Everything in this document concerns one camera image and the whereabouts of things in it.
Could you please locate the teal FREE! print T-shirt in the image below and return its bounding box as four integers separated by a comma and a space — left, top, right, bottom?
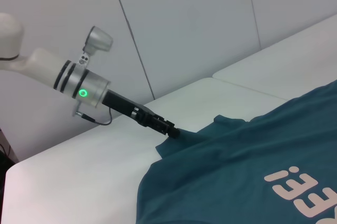
136, 79, 337, 224

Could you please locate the black equipment beside table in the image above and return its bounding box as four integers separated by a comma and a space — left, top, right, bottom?
0, 142, 15, 185

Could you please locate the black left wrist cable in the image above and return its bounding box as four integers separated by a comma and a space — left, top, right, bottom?
72, 102, 114, 126

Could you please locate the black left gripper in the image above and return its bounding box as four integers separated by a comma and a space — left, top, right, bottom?
102, 90, 181, 139

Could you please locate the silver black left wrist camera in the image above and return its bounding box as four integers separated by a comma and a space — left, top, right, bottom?
76, 25, 114, 72

